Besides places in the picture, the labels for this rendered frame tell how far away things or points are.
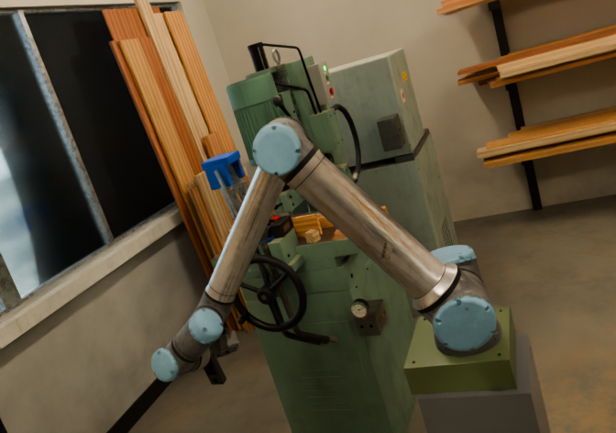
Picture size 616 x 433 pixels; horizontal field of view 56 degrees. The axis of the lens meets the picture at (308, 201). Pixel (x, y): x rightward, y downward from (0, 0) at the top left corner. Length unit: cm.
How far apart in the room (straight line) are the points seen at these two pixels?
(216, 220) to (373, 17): 188
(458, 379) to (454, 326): 28
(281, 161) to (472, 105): 315
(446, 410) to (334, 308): 62
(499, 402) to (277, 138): 91
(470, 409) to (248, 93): 123
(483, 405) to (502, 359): 14
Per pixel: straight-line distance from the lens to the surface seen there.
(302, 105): 229
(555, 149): 393
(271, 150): 134
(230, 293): 168
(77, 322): 308
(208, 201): 356
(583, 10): 433
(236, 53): 478
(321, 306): 216
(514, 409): 171
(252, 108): 208
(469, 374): 168
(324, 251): 205
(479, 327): 146
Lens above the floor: 153
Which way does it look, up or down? 14 degrees down
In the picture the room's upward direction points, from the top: 17 degrees counter-clockwise
